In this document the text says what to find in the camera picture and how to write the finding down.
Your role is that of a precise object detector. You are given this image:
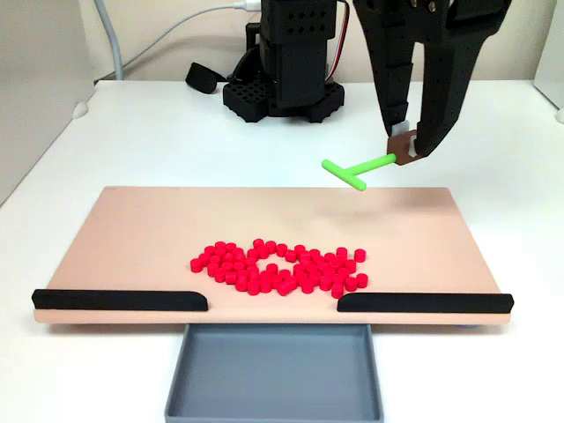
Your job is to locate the grey plastic tray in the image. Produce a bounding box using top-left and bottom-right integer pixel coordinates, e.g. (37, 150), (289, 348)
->
(164, 323), (383, 423)

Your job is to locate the thick grey cable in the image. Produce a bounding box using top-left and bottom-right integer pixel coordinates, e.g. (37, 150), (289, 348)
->
(93, 0), (126, 82)

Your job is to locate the peach flat board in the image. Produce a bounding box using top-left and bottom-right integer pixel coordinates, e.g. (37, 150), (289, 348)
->
(33, 186), (512, 328)

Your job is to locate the grey side panel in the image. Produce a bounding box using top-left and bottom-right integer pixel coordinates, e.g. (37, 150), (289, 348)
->
(0, 0), (96, 206)

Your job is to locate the red white black servo cable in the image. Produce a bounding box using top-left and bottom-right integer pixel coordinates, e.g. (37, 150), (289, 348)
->
(328, 0), (353, 83)

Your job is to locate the white USB cable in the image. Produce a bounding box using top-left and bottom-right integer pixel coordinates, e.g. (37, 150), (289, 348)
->
(122, 0), (263, 74)

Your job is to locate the green T-shaped pusher tool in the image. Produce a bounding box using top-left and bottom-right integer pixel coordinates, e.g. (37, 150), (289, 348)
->
(321, 130), (431, 192)

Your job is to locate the black edge rail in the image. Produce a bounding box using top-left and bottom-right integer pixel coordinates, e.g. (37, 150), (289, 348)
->
(337, 293), (515, 315)
(31, 289), (209, 313)

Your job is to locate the white side panel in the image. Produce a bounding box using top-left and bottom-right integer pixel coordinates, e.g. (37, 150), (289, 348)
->
(532, 0), (564, 111)

